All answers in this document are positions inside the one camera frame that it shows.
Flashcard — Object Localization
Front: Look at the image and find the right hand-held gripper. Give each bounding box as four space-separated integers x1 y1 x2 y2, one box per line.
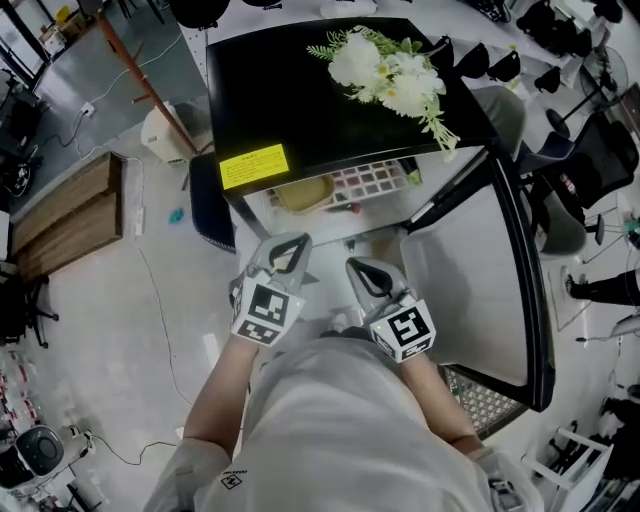
345 256 438 364

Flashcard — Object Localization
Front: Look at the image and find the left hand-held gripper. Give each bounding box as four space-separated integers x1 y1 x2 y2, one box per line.
228 231 320 348

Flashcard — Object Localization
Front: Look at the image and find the beige container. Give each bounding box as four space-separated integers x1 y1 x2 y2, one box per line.
271 175 336 216

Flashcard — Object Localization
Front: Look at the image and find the person's left forearm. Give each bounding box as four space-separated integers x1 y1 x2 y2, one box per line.
181 331 262 462

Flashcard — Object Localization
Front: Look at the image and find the person's right forearm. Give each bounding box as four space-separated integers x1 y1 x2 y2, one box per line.
398 356 485 447

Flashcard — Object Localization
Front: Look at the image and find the black padded seat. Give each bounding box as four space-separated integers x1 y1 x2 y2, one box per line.
188 151 238 256

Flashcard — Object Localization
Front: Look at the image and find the person's white shirt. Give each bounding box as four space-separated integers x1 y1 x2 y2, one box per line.
143 333 547 512

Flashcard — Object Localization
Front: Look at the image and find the yellow sticker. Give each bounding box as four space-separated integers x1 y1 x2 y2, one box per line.
218 143 292 191

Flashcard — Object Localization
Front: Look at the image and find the colourful checkered box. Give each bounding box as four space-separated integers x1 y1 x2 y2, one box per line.
327 158 420 204

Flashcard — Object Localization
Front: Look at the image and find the grey round chair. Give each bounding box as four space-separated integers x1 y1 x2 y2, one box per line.
535 188 590 257

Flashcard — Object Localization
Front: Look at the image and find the white floor appliance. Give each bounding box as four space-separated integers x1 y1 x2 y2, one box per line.
140 100 195 164

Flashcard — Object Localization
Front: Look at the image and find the wooden crate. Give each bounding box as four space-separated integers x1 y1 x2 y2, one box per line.
9 150 125 282

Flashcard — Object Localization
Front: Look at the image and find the grey shell chair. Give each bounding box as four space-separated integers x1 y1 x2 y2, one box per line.
473 84 529 162

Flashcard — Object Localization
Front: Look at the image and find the brown coat rack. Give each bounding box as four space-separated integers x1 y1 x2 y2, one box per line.
96 10 200 157

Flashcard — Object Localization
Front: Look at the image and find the black mesh office chair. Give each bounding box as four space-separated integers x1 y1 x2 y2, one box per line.
518 111 637 247

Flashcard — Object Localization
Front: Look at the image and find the white artificial flower bouquet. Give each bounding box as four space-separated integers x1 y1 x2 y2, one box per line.
305 25 462 163

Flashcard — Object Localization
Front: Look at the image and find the round white grey appliance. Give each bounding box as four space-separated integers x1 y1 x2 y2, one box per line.
13 424 67 477

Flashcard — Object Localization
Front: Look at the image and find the white frame trolley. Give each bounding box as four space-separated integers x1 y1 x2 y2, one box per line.
521 423 615 505

